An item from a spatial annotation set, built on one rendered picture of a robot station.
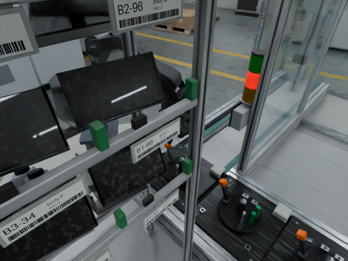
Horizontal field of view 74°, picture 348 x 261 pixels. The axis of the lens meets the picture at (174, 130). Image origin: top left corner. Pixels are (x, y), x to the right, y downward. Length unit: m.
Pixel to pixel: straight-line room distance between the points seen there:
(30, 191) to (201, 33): 0.26
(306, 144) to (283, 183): 0.33
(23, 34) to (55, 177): 0.13
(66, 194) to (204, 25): 0.25
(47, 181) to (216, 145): 0.93
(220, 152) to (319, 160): 0.48
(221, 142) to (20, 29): 1.03
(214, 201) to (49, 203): 0.64
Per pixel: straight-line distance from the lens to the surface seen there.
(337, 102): 1.87
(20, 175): 0.59
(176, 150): 0.99
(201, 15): 0.32
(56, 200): 0.27
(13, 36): 0.19
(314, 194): 1.13
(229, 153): 1.09
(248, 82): 0.75
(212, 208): 0.82
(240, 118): 0.77
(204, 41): 0.32
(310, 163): 1.26
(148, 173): 0.43
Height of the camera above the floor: 1.64
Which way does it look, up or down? 38 degrees down
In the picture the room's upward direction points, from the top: straight up
